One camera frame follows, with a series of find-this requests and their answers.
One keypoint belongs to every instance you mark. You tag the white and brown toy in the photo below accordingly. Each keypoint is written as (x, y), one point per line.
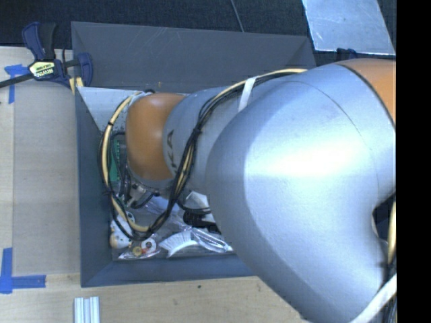
(118, 237)

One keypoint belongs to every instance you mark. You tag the white curved brush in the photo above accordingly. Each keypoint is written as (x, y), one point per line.
(178, 241)

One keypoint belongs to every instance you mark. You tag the clear plastic packet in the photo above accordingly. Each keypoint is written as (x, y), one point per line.
(148, 247)

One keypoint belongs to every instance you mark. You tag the clear crumpled plastic wrapper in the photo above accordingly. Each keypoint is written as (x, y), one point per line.
(212, 241)

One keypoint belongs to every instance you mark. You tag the pale wood board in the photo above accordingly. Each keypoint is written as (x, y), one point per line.
(43, 180)

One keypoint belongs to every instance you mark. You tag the black cylinder on white bracket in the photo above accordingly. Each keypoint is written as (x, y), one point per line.
(197, 218)

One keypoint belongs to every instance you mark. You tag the grey metal bin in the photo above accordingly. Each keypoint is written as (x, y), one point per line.
(175, 56)

